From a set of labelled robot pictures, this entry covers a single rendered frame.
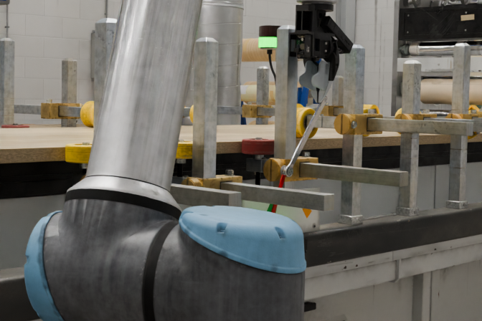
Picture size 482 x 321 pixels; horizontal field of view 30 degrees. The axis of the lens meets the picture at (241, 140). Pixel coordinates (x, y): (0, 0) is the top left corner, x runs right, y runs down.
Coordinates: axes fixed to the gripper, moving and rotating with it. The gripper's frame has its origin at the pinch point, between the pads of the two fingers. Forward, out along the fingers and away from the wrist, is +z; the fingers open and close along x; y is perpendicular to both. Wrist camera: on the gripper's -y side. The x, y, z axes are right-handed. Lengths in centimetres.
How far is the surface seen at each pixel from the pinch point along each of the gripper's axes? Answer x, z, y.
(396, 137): -24, 11, -64
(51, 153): -24, 12, 54
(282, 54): -7.6, -9.2, 4.3
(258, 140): -17.1, 10.5, 1.4
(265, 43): -12.0, -11.8, 5.5
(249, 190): 2.9, 18.9, 25.0
